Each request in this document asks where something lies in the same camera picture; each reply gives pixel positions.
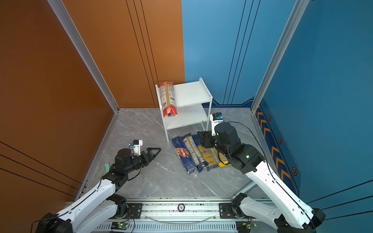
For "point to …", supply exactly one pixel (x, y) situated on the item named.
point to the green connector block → (107, 167)
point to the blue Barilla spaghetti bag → (184, 155)
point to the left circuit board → (119, 225)
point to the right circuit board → (245, 226)
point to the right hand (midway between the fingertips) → (202, 132)
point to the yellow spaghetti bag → (222, 159)
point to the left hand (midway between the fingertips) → (158, 151)
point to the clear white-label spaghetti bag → (194, 150)
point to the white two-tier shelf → (194, 103)
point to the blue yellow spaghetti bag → (209, 155)
